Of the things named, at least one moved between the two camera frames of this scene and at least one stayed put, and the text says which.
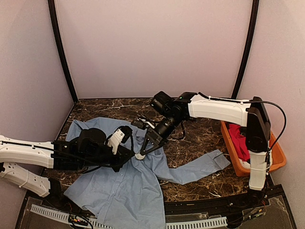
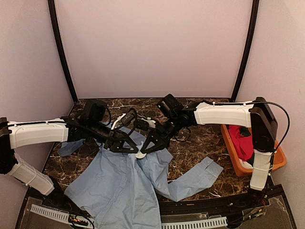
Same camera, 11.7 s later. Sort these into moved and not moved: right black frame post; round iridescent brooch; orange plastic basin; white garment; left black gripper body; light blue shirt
Moved: left black gripper body; light blue shirt
Not moved: round iridescent brooch; right black frame post; white garment; orange plastic basin
